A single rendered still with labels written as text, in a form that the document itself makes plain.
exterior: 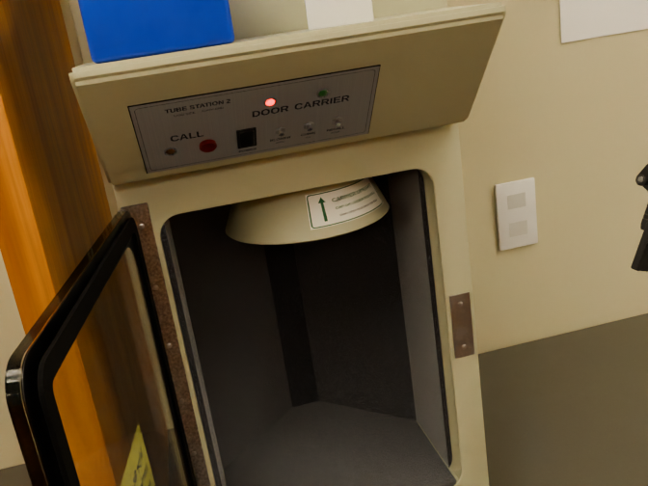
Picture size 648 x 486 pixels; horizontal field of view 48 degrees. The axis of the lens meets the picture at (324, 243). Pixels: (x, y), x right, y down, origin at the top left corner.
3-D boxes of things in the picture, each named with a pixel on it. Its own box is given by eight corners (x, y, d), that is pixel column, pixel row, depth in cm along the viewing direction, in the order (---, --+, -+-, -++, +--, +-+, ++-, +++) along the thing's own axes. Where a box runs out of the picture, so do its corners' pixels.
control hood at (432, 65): (109, 181, 62) (80, 64, 59) (460, 118, 67) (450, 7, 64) (98, 212, 51) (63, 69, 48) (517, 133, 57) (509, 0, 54)
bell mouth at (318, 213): (219, 214, 84) (209, 168, 83) (364, 186, 87) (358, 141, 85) (233, 257, 68) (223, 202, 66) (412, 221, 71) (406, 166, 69)
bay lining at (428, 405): (212, 424, 98) (156, 171, 87) (393, 380, 102) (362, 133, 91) (229, 544, 75) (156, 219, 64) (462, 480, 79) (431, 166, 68)
